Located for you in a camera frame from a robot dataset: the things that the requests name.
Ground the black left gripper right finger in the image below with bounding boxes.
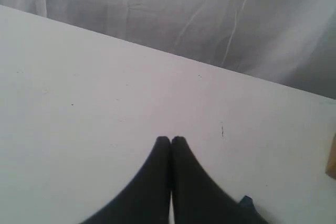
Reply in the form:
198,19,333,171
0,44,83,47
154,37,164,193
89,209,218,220
171,136,267,223

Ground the white backdrop curtain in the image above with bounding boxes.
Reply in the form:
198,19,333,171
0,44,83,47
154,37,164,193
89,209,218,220
1,0,335,98

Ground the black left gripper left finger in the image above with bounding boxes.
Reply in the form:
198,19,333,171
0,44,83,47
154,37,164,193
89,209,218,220
85,136,171,223

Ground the brown paper shopping bag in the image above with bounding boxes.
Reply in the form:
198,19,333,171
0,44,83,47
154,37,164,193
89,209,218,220
325,135,336,179

